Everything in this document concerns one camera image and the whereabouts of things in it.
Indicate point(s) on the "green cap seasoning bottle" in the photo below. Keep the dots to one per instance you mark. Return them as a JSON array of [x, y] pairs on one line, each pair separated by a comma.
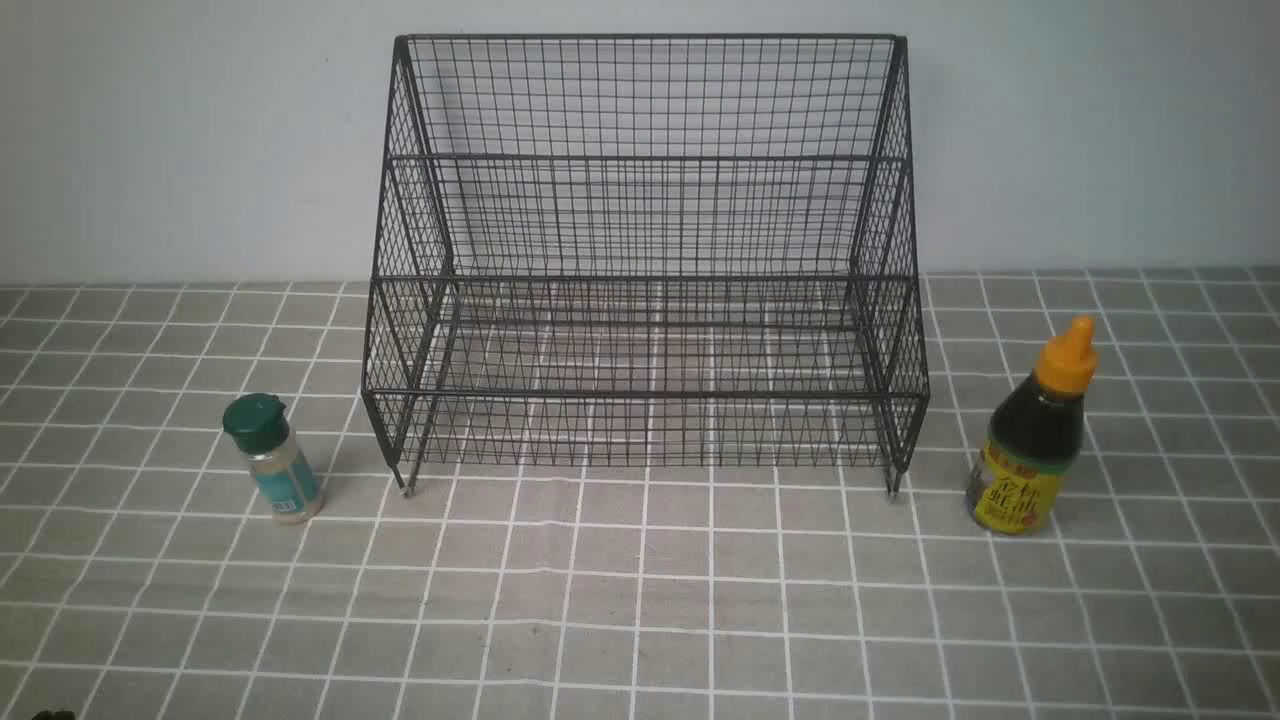
[[257, 425]]

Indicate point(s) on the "orange cap sauce bottle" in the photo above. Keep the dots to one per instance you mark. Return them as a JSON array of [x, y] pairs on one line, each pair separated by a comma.
[[1034, 436]]

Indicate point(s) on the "grey checked tablecloth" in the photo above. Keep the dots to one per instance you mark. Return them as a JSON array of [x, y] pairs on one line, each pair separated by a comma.
[[144, 577]]

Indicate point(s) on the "black wire mesh shelf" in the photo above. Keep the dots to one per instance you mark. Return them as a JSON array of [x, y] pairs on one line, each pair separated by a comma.
[[642, 250]]

